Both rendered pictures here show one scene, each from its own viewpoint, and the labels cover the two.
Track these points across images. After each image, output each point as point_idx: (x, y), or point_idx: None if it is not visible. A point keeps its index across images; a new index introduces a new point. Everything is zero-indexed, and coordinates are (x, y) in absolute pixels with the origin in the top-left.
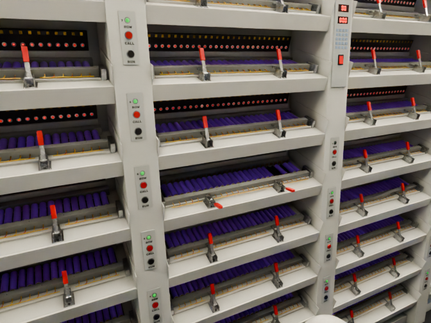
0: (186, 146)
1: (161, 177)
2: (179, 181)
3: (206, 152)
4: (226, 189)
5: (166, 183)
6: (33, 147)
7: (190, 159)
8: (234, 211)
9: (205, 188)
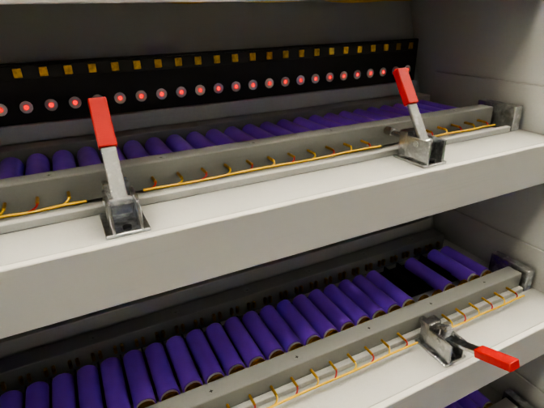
0: (23, 240)
1: (14, 362)
2: (87, 363)
3: (113, 256)
4: (250, 385)
5: (35, 380)
6: None
7: (27, 300)
8: None
9: (169, 391)
